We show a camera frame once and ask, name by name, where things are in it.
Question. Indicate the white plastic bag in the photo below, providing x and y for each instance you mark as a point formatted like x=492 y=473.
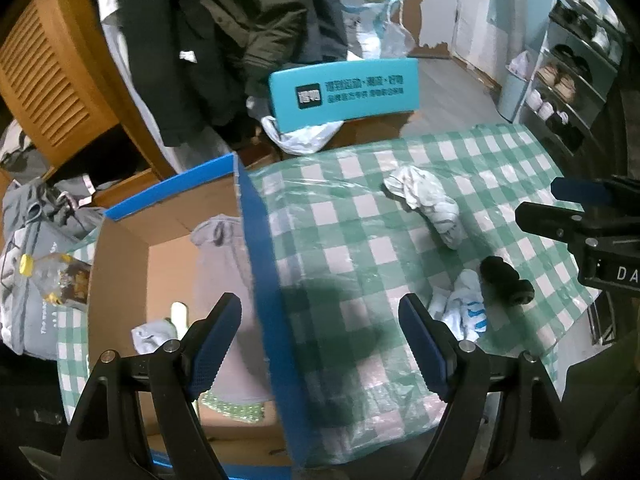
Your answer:
x=301 y=142

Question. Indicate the green checkered tablecloth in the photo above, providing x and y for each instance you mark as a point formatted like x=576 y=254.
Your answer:
x=347 y=251

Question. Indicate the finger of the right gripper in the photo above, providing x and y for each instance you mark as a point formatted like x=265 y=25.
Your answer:
x=615 y=191
x=580 y=233

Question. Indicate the teal shoe box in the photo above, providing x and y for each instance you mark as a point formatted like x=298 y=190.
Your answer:
x=316 y=94

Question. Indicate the blue printed plastic bag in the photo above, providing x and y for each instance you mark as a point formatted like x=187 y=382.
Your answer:
x=374 y=29

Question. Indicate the white blue striped sock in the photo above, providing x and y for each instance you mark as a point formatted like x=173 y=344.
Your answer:
x=462 y=309

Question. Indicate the white shoe rack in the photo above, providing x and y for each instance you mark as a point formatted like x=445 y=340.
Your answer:
x=573 y=71

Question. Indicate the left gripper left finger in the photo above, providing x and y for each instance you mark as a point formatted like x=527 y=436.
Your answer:
x=107 y=439

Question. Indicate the white cloth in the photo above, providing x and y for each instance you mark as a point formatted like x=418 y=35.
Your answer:
x=422 y=191

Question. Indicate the black sock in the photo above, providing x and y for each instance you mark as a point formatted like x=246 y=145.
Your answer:
x=509 y=287

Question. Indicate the plastic bottle yellow cap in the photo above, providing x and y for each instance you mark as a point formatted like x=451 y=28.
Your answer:
x=61 y=279

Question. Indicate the light blue trash bin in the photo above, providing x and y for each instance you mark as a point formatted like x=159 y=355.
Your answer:
x=515 y=82

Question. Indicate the grey clothes pile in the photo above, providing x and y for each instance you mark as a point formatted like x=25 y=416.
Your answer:
x=42 y=227

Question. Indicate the dark hanging jackets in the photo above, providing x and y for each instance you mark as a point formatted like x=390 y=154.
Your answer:
x=194 y=63

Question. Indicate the light grey sock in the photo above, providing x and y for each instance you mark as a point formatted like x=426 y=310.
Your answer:
x=150 y=336

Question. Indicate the green white foam sheet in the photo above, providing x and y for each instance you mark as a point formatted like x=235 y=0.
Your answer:
x=179 y=317

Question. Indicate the green knitted scrub cloth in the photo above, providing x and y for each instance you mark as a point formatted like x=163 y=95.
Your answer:
x=252 y=413

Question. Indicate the blue cardboard box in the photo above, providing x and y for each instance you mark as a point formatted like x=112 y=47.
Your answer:
x=145 y=261

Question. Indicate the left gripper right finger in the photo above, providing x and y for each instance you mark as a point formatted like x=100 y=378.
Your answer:
x=531 y=438

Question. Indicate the wooden louvered wardrobe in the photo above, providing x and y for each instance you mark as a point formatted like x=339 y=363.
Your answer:
x=59 y=81

